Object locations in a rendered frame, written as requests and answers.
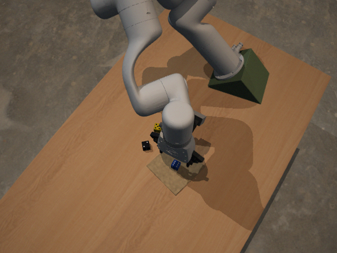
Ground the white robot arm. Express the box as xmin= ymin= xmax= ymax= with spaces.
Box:
xmin=90 ymin=0 xmax=244 ymax=149

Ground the tan textured mat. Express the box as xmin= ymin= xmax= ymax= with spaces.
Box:
xmin=147 ymin=152 xmax=205 ymax=195

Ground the black die with white pips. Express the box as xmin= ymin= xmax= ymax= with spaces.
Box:
xmin=142 ymin=141 xmax=150 ymax=151

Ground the yellow die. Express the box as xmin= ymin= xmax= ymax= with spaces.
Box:
xmin=154 ymin=123 xmax=162 ymax=133

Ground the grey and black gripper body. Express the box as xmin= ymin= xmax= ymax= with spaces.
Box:
xmin=157 ymin=130 xmax=195 ymax=163

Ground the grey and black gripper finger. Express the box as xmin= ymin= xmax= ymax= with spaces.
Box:
xmin=186 ymin=151 xmax=204 ymax=167
xmin=150 ymin=132 xmax=160 ymax=143

